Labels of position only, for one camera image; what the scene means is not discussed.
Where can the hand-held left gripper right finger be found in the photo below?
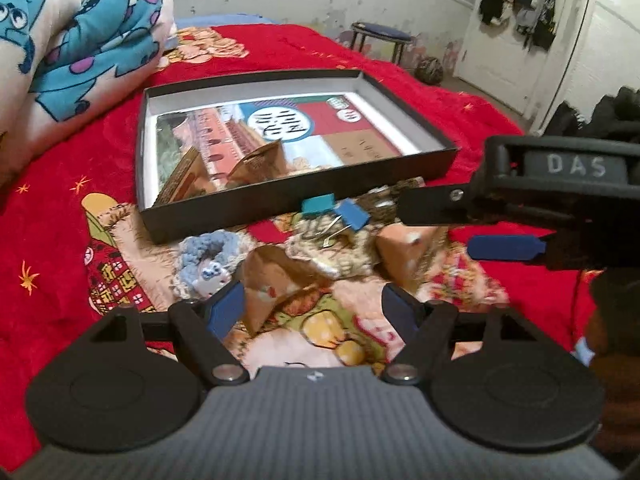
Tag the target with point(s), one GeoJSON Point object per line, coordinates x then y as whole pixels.
{"type": "Point", "coordinates": [398, 311]}

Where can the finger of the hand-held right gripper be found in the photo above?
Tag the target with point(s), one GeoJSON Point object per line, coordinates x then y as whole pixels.
{"type": "Point", "coordinates": [505, 248]}
{"type": "Point", "coordinates": [430, 206]}

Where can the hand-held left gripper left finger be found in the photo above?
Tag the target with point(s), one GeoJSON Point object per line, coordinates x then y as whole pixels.
{"type": "Point", "coordinates": [226, 307]}

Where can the light blue crochet scrunchie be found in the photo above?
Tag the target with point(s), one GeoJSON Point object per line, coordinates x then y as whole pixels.
{"type": "Point", "coordinates": [210, 260]}

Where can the brown crochet scrunchie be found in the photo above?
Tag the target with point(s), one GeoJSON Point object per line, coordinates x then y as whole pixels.
{"type": "Point", "coordinates": [377, 207]}

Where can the brown snack packet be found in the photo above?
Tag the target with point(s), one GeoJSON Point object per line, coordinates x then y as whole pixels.
{"type": "Point", "coordinates": [404, 256]}
{"type": "Point", "coordinates": [272, 282]}
{"type": "Point", "coordinates": [181, 179]}
{"type": "Point", "coordinates": [260, 164]}

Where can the beige crochet scrunchie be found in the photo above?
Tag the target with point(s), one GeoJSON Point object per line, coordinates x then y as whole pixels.
{"type": "Point", "coordinates": [325, 257]}

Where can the shallow black cardboard box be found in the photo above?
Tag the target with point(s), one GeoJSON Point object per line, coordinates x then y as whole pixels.
{"type": "Point", "coordinates": [160, 225]}

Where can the person's right hand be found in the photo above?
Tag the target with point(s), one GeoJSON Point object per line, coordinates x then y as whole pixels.
{"type": "Point", "coordinates": [616, 320]}

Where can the blue binder clip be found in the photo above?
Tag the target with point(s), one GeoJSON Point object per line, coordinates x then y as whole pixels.
{"type": "Point", "coordinates": [354, 215]}

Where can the black bag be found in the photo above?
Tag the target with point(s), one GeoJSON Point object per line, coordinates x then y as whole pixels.
{"type": "Point", "coordinates": [600, 110]}

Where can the teal binder clip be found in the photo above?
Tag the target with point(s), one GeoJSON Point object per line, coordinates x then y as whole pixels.
{"type": "Point", "coordinates": [317, 206]}

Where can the brown patterned ball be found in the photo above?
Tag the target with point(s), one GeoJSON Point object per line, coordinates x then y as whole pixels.
{"type": "Point", "coordinates": [430, 70]}

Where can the colourful printed sheet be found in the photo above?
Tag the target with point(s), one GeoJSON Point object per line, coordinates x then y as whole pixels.
{"type": "Point", "coordinates": [320, 125]}

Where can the white door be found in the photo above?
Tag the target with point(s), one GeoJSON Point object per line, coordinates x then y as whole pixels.
{"type": "Point", "coordinates": [492, 60]}

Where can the round blue-topped stool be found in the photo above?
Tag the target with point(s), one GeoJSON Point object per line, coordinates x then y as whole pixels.
{"type": "Point", "coordinates": [381, 34]}

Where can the red printed bedspread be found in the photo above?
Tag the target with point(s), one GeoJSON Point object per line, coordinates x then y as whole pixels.
{"type": "Point", "coordinates": [55, 240]}

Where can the light blue bed sheet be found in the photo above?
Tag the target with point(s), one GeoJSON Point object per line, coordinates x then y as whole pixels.
{"type": "Point", "coordinates": [225, 20]}

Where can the cartoon printed blanket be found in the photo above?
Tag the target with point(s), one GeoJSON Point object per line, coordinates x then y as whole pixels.
{"type": "Point", "coordinates": [75, 35]}

